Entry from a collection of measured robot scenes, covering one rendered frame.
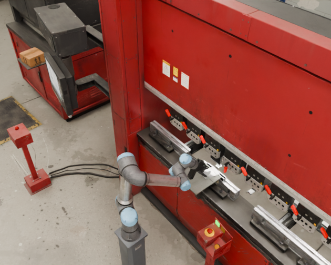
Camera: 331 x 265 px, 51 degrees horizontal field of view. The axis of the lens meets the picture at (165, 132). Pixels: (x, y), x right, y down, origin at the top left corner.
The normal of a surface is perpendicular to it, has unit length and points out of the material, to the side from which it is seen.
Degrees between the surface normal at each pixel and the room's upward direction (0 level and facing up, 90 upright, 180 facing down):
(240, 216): 0
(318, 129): 90
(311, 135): 90
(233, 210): 0
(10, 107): 1
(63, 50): 90
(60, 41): 90
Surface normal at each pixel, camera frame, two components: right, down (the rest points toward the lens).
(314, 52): -0.78, 0.41
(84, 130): 0.01, -0.75
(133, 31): 0.63, 0.52
